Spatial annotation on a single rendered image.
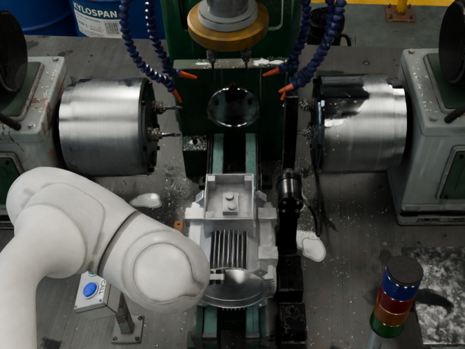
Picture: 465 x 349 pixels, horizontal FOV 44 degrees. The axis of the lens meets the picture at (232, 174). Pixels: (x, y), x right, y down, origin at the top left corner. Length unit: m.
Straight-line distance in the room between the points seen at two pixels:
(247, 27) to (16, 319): 0.83
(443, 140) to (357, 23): 2.42
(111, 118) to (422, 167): 0.75
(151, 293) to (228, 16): 0.72
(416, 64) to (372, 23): 2.27
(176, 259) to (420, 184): 0.90
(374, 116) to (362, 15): 2.49
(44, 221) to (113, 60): 1.44
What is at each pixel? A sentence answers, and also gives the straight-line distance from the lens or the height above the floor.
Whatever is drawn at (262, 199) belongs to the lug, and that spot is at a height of 1.08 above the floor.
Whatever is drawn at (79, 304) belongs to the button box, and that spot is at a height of 1.06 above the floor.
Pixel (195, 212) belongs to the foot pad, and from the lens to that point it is 1.22.
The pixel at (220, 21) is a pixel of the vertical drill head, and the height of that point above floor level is 1.36.
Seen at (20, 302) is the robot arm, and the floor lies 1.52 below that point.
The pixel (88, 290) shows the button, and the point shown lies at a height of 1.07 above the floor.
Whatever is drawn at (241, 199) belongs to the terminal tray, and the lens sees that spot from 1.19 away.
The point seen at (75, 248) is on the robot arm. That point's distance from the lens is 0.73.
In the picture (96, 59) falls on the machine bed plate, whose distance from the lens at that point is 2.14.
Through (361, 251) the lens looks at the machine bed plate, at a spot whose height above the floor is 0.80.
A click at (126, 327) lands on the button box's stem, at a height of 0.84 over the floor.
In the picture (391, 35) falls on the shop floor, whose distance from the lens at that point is 3.66.
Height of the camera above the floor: 2.03
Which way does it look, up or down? 48 degrees down
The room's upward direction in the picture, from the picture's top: 3 degrees counter-clockwise
